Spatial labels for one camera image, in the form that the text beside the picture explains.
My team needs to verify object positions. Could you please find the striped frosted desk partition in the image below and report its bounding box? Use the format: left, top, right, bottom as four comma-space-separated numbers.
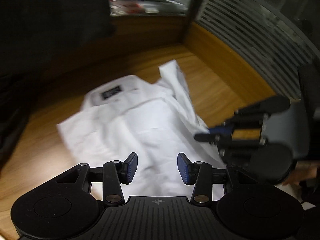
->
195, 0, 320, 100

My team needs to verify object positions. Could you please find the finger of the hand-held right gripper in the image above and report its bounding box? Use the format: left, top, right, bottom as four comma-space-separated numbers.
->
194, 133, 267, 167
209, 100, 269, 135

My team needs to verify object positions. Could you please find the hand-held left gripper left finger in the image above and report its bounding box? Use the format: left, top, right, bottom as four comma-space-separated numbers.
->
55, 152, 138, 207

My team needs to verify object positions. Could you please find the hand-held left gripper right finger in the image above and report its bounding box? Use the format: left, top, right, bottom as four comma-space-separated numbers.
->
177, 152, 262, 205

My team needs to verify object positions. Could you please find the dark grey garment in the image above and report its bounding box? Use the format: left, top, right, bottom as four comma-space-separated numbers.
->
0, 0, 117, 160

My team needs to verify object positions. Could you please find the person's right hand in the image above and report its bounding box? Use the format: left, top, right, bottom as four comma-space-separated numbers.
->
282, 161, 320, 187

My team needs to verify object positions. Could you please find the white dress shirt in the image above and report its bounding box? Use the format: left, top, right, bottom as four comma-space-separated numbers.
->
56, 59, 227, 198

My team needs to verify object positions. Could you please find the black partition corner post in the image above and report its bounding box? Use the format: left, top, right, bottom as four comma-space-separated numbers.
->
184, 0, 208, 45

